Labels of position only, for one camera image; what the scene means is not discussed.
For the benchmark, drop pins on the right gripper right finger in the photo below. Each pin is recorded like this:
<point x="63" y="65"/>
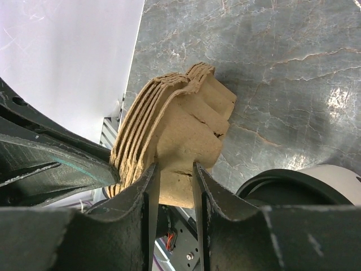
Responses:
<point x="234" y="234"/>

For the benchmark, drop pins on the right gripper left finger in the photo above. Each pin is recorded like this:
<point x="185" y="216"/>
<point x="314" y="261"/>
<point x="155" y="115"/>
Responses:
<point x="118" y="234"/>

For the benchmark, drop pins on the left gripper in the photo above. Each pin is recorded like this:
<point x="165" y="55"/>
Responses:
<point x="40" y="169"/>

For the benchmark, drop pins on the cardboard cup carrier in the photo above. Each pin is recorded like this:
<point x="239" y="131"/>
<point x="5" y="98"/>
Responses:
<point x="176" y="120"/>

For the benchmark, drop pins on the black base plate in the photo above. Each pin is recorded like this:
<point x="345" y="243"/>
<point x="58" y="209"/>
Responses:
<point x="176" y="245"/>

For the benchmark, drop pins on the aluminium frame rail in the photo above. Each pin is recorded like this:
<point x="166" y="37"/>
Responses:
<point x="111" y="125"/>

